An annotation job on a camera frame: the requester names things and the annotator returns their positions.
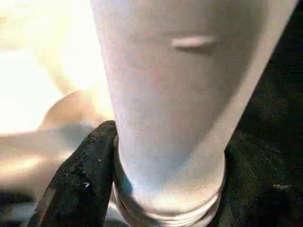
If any white plastic table leg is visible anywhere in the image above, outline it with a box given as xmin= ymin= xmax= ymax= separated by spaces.
xmin=89 ymin=0 xmax=298 ymax=225

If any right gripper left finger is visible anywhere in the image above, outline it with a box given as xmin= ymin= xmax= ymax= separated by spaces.
xmin=29 ymin=120 xmax=118 ymax=227

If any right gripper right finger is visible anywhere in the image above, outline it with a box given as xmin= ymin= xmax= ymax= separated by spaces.
xmin=212 ymin=129 xmax=303 ymax=227

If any white plastic table top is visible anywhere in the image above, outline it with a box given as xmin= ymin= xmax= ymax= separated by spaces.
xmin=0 ymin=0 xmax=119 ymax=213

